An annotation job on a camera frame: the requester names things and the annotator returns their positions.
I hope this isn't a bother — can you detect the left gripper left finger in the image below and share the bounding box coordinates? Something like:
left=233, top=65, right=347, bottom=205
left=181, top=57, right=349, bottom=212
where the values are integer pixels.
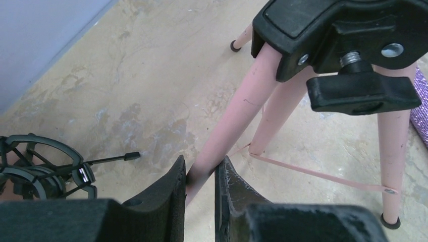
left=1, top=156, right=186, bottom=241

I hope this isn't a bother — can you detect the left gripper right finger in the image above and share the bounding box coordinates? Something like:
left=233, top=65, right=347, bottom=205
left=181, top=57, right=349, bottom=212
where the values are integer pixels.
left=215, top=157, right=388, bottom=242

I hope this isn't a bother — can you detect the pink music stand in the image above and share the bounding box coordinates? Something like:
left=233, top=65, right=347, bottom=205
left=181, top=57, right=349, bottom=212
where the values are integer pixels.
left=186, top=1, right=427, bottom=229

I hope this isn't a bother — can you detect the purple glitter microphone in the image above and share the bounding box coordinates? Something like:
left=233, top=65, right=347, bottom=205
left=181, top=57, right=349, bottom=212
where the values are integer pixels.
left=410, top=67, right=427, bottom=147

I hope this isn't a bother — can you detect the black microphone shock mount stand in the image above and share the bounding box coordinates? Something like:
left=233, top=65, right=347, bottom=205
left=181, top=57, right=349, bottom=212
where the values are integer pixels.
left=1, top=133, right=140, bottom=200

